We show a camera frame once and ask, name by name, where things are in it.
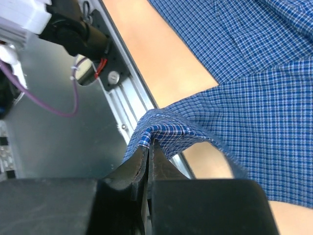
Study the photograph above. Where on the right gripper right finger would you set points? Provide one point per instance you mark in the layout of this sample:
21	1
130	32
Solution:
183	206

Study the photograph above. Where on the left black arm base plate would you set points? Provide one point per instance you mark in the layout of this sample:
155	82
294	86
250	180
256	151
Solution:
116	69

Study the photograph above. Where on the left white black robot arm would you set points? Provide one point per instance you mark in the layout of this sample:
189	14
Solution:
61	22

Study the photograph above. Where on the blue plaid long sleeve shirt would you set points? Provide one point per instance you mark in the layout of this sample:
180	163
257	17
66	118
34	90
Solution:
261	113

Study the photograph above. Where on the aluminium front rail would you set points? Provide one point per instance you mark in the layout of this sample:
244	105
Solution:
131	99

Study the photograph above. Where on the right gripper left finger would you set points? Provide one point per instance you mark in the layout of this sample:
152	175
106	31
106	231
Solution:
114	205

